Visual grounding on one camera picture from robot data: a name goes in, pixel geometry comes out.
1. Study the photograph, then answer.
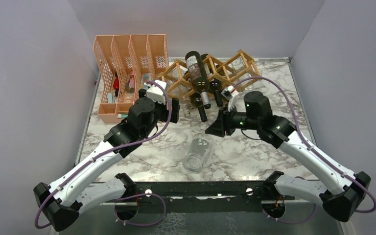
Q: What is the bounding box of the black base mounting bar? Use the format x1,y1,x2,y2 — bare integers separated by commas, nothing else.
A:
111,180,280,215

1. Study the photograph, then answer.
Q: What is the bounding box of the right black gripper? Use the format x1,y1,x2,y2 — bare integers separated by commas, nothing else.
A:
206,102,261,136

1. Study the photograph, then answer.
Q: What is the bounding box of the pink item in organizer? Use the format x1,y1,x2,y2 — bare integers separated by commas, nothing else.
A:
126,72,135,93

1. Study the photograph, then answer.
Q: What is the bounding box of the clear glass jar silver lid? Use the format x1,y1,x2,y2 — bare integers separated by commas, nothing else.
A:
182,134,214,174

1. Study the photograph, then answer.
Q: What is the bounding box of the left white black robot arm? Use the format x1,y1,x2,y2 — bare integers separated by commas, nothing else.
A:
33,96,180,232

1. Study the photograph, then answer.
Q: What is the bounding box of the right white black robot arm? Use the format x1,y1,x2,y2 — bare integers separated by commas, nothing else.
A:
205,91,371,222

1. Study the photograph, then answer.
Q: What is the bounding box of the white wine bottle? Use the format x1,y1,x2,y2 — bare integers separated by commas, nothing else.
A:
185,51,211,109

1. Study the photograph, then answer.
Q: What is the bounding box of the red item in organizer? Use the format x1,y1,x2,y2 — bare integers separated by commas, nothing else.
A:
113,72,120,97

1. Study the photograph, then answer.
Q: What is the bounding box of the wooden wine rack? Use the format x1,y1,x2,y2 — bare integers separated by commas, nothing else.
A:
159,49,261,100

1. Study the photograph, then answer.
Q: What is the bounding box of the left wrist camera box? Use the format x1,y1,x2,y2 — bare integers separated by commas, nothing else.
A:
144,80,169,105

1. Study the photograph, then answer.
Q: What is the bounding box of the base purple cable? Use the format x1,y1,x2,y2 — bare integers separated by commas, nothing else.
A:
261,175,318,225
114,193,168,227

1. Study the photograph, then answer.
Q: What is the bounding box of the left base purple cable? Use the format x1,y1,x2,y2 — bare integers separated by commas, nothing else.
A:
114,193,168,227

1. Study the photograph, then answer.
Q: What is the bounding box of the orange plastic file organizer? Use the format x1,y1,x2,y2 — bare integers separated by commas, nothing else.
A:
93,34,169,124

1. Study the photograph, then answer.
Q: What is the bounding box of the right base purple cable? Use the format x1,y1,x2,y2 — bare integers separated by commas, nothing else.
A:
261,175,318,225

